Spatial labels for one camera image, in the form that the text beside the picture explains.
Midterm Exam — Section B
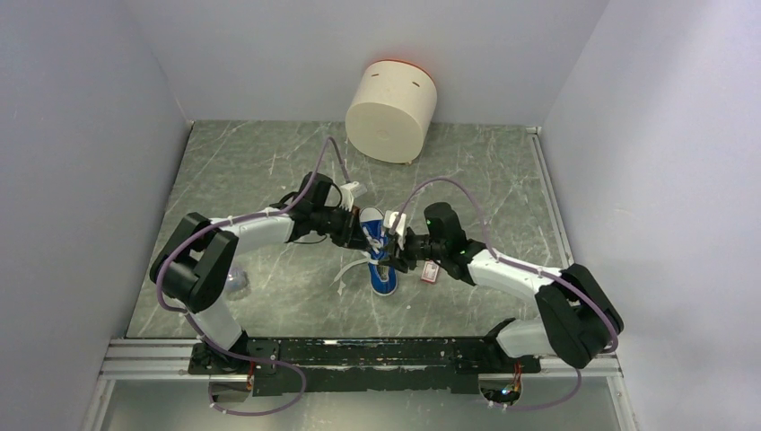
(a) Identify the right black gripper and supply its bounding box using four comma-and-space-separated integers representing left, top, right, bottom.
377, 228, 446, 273

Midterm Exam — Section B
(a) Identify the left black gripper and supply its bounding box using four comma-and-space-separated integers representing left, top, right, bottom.
311, 202, 371, 251

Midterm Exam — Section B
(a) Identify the blue canvas sneaker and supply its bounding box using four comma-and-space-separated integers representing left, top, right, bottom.
359, 207, 398, 296

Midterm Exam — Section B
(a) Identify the white shoelace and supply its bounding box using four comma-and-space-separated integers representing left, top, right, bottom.
333, 239, 389, 290

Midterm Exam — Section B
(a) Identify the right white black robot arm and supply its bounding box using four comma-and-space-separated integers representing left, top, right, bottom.
380, 202, 625, 372

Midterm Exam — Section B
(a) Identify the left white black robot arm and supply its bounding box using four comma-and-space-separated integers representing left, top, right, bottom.
149, 172, 368, 374

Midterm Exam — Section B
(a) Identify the small red white box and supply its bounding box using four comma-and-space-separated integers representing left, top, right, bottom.
420, 260, 440, 284

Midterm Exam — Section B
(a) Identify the cream cylindrical container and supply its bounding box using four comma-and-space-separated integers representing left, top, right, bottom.
345, 58, 438, 164

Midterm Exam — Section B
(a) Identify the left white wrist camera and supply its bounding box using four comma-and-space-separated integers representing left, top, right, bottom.
338, 181, 367, 210

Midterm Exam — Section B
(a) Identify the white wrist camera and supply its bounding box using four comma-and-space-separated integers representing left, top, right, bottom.
383, 210, 407, 236
338, 181, 367, 210

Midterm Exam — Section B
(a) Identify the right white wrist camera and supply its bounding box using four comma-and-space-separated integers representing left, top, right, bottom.
383, 210, 407, 236

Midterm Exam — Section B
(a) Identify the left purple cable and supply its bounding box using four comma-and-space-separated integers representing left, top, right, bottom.
155, 136, 358, 417

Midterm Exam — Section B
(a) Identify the purple cable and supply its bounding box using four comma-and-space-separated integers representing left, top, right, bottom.
386, 177, 621, 411
155, 136, 358, 417

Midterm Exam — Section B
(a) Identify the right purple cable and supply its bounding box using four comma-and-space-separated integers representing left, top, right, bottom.
386, 177, 621, 411

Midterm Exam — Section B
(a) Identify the aluminium frame rail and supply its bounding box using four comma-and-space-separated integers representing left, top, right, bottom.
88, 120, 634, 430

